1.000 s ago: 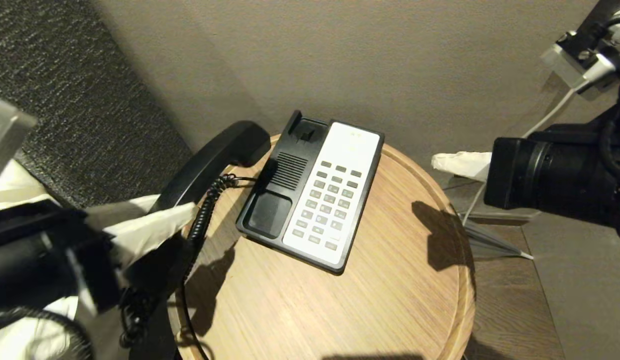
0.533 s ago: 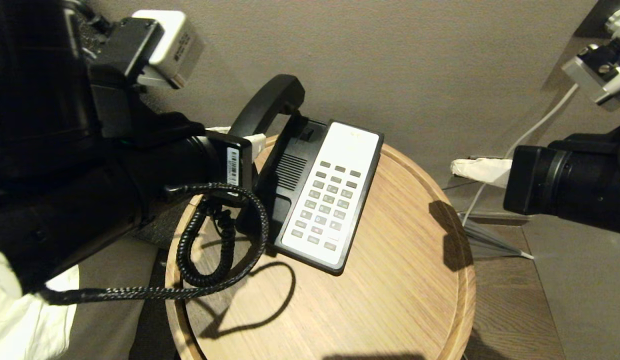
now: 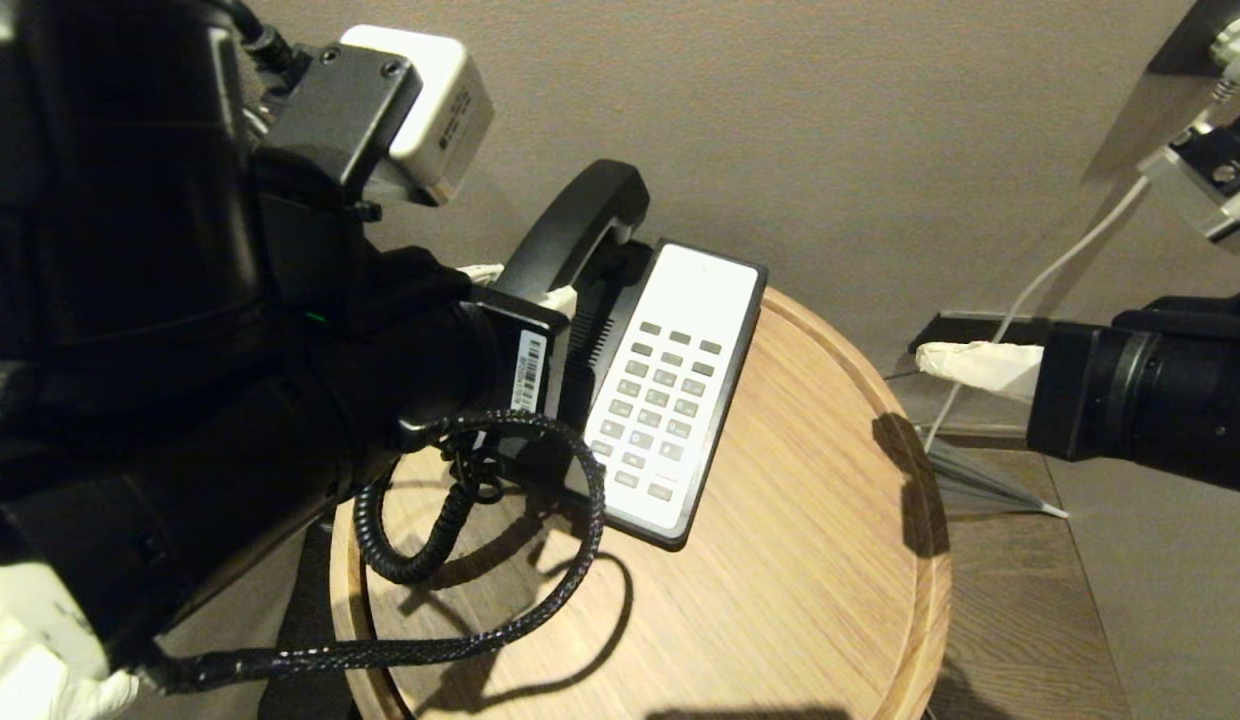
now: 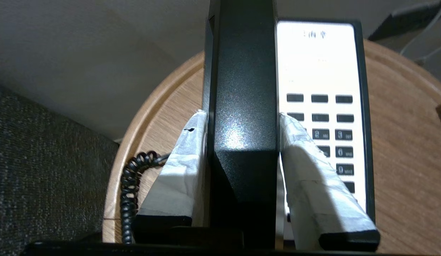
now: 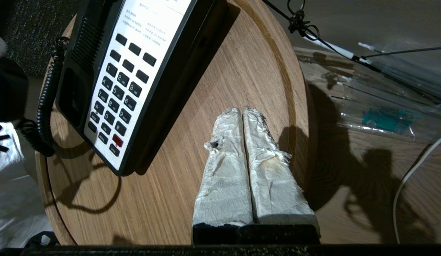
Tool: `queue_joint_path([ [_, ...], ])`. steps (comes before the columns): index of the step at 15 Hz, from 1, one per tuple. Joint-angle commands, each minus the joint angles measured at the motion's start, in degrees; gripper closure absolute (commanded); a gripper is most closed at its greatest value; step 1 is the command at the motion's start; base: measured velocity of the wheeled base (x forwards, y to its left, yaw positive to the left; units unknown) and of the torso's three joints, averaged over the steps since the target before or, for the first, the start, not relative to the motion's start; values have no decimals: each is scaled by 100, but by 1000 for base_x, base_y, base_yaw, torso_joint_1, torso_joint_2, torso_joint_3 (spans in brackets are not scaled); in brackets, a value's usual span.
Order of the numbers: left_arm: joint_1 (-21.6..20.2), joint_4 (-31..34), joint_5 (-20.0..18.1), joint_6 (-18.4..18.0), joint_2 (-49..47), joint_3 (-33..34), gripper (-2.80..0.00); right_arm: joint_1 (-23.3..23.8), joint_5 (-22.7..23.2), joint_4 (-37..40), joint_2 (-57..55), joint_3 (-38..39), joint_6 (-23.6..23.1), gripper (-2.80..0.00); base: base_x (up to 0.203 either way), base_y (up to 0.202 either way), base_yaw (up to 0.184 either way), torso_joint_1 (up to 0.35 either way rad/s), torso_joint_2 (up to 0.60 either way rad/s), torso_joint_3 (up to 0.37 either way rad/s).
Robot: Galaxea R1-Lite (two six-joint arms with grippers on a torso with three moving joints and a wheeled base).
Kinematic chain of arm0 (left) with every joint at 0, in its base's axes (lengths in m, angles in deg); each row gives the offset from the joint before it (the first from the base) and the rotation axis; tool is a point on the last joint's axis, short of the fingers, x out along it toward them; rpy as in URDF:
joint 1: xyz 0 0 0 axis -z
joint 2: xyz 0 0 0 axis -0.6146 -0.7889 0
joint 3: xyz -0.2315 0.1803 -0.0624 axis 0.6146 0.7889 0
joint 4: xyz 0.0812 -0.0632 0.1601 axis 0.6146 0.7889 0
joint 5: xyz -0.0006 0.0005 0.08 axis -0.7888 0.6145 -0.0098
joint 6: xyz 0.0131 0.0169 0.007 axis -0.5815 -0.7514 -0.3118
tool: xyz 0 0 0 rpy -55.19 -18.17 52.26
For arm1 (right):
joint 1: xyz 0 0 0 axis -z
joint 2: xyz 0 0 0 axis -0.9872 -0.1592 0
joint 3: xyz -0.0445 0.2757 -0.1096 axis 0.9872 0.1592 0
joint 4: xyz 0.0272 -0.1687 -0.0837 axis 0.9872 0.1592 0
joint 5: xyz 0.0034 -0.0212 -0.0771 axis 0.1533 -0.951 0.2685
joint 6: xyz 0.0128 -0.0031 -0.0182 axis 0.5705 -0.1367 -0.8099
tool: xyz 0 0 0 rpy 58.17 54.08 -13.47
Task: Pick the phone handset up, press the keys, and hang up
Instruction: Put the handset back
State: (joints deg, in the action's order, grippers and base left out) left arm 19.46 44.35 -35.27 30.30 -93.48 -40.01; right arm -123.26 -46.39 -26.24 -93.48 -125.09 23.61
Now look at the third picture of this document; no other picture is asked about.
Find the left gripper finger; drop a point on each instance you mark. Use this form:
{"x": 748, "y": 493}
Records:
{"x": 560, "y": 302}
{"x": 483, "y": 272}

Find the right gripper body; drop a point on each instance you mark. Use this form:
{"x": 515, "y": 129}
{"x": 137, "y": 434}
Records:
{"x": 1130, "y": 400}

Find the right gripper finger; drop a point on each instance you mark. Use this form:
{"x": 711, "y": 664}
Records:
{"x": 980, "y": 366}

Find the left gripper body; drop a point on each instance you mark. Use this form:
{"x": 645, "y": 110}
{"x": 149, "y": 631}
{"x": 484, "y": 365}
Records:
{"x": 430, "y": 350}

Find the black phone handset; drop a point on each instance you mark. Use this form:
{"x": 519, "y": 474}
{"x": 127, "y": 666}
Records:
{"x": 580, "y": 220}

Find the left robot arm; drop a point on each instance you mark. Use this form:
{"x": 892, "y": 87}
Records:
{"x": 130, "y": 200}

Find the phone base with white keypad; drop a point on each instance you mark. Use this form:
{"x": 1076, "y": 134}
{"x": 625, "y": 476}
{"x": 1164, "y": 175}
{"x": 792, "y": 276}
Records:
{"x": 695, "y": 310}

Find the black floor socket box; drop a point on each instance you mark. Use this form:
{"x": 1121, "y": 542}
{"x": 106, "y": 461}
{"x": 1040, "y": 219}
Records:
{"x": 970, "y": 328}

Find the round wooden table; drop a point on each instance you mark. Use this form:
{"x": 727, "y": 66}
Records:
{"x": 780, "y": 600}

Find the white plug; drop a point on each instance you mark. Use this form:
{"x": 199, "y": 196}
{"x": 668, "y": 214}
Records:
{"x": 1238, "y": 50}

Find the white cloth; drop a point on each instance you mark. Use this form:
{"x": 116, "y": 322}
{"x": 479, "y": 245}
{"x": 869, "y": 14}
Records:
{"x": 30, "y": 650}

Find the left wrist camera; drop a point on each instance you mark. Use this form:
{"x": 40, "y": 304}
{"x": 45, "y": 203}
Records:
{"x": 420, "y": 110}

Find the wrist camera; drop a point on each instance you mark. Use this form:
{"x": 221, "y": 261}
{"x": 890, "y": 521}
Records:
{"x": 420, "y": 110}
{"x": 1195, "y": 185}

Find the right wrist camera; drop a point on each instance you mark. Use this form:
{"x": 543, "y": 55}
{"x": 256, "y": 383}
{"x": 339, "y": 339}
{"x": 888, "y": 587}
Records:
{"x": 1195, "y": 185}

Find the black wall socket panel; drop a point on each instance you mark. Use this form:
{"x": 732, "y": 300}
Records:
{"x": 1185, "y": 40}

